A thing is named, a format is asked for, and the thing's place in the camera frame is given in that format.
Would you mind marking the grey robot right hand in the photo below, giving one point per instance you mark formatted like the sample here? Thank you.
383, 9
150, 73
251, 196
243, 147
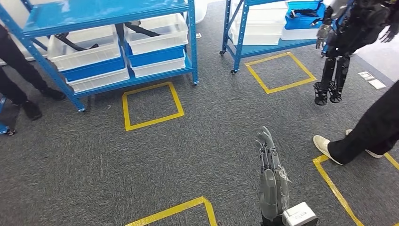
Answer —
269, 193

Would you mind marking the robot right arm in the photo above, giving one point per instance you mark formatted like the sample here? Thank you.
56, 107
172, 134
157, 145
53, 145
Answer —
271, 223

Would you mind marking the blue metal shelf rack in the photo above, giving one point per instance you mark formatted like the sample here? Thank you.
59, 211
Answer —
3, 128
240, 37
93, 12

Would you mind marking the black plastic part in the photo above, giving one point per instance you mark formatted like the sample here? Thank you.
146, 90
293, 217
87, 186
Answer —
143, 30
304, 13
71, 45

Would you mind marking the clear plastic film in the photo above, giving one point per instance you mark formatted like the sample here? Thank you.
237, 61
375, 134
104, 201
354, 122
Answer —
284, 187

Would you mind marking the yellow floor tape square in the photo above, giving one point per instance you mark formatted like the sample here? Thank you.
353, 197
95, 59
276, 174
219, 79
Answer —
333, 187
187, 206

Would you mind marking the person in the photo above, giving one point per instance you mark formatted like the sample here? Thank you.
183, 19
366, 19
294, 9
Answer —
15, 62
367, 134

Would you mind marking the white floor plate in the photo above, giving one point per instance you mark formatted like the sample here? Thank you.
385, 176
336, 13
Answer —
366, 75
377, 84

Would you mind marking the black humanoid robot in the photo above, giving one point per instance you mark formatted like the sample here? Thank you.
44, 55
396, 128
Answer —
358, 25

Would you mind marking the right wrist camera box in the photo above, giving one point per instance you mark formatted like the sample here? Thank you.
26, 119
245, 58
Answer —
299, 215

